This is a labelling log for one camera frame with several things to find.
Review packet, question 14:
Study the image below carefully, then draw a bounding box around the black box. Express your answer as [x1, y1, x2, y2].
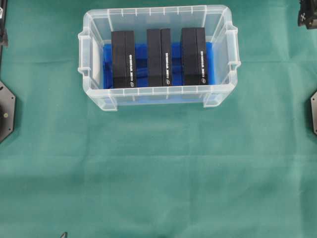
[181, 27, 209, 86]
[147, 28, 172, 87]
[111, 31, 137, 88]

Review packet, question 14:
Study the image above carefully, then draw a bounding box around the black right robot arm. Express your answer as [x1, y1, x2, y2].
[298, 0, 317, 30]

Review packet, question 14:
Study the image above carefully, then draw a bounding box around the clear plastic storage case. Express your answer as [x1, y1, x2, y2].
[78, 5, 241, 111]

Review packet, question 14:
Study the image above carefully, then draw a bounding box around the blue foam liner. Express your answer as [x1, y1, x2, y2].
[103, 42, 215, 103]

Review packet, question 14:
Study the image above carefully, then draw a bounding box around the green table cloth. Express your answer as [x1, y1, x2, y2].
[0, 0, 317, 238]

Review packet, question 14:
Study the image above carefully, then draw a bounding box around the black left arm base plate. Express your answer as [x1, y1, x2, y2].
[0, 81, 16, 142]

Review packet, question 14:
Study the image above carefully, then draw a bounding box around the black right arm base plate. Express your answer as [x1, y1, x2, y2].
[311, 91, 317, 135]

